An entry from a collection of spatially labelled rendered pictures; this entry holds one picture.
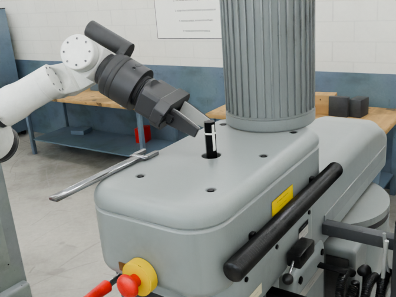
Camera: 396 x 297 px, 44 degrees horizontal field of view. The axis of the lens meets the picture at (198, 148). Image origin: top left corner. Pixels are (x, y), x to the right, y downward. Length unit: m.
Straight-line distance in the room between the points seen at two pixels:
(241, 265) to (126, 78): 0.39
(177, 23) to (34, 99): 5.22
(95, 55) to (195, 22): 5.09
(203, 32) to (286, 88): 4.95
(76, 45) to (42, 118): 7.48
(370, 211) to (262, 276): 0.60
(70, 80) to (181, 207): 0.41
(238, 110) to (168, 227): 0.39
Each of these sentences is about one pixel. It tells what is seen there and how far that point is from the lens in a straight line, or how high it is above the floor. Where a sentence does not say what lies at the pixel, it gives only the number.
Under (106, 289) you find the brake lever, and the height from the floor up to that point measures 1.70.
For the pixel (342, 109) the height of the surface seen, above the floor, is 0.96.
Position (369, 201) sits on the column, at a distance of 1.52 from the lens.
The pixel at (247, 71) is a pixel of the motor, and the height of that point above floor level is 2.02.
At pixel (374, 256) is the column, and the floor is 1.45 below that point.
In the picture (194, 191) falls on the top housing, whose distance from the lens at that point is 0.78.
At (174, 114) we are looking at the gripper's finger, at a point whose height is 1.98.
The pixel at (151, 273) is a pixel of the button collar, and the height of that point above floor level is 1.77.
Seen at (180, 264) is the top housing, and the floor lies 1.80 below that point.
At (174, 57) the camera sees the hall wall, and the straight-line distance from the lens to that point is 6.26.
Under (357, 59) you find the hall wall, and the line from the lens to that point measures 5.21.
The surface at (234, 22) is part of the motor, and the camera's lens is 1.03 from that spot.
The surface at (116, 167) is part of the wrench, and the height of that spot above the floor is 1.90.
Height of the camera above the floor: 2.20
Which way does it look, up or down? 19 degrees down
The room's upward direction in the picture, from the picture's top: 5 degrees counter-clockwise
